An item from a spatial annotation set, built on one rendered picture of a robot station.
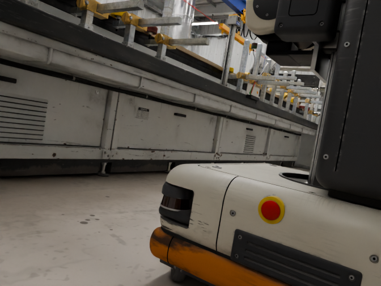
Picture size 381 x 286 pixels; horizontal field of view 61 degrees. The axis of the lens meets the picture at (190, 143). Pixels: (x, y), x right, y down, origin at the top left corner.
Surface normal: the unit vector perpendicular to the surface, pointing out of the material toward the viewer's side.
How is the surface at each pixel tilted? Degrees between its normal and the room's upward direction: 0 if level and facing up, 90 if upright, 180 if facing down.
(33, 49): 90
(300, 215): 73
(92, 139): 90
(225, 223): 90
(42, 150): 90
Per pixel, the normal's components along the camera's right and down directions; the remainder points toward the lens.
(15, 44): 0.81, 0.16
